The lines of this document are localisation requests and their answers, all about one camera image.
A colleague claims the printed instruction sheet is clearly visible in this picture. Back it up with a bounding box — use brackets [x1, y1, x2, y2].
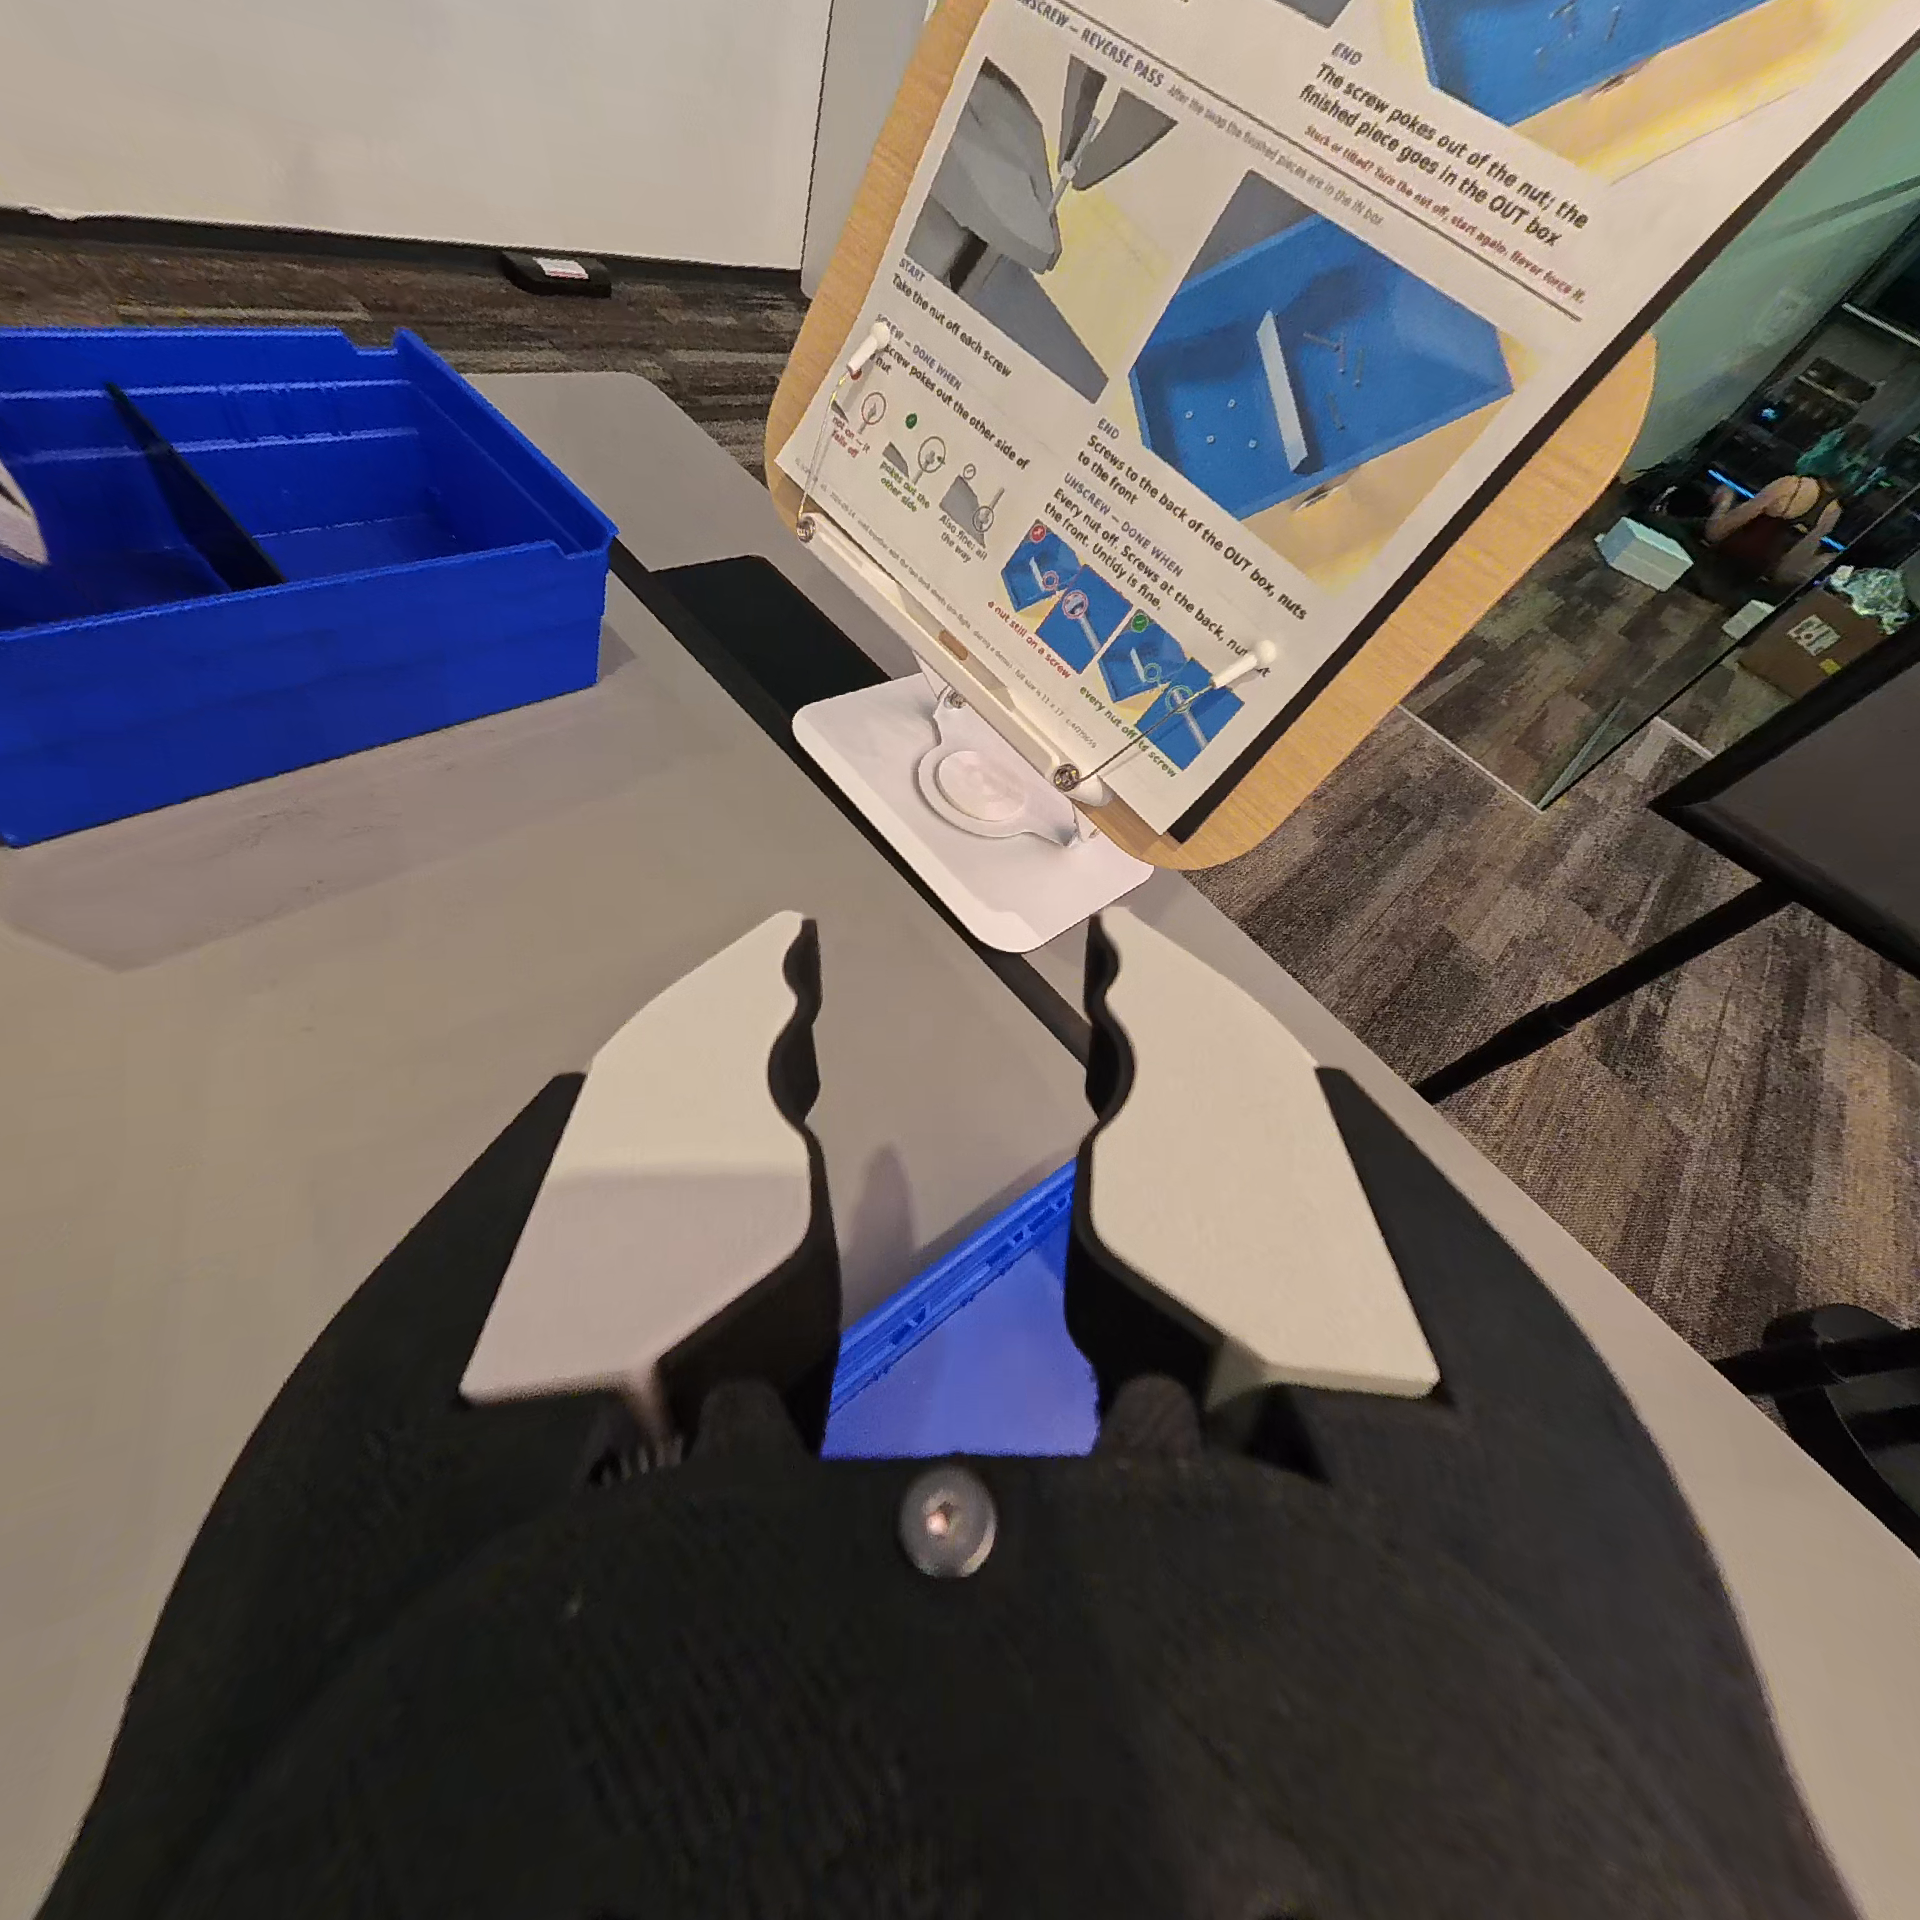
[791, 0, 1920, 843]

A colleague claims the dark bin divider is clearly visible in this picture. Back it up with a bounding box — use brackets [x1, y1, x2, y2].
[107, 384, 286, 593]

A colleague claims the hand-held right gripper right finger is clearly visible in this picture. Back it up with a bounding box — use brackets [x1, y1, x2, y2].
[1064, 905, 1444, 1455]

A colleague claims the blue divided parts bin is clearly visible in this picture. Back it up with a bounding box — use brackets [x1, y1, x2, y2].
[0, 325, 619, 848]

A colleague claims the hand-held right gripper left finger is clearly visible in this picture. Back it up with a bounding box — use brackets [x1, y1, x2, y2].
[456, 908, 841, 1457]

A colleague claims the white box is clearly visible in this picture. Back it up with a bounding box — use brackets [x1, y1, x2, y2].
[1597, 514, 1700, 595]

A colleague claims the black office chair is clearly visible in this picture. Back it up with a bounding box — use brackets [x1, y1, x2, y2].
[1717, 1305, 1920, 1554]

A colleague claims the brown cardboard box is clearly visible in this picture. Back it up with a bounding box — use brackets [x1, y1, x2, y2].
[1740, 587, 1889, 700]

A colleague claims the black side table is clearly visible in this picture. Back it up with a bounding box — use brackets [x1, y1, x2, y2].
[1417, 705, 1920, 1104]

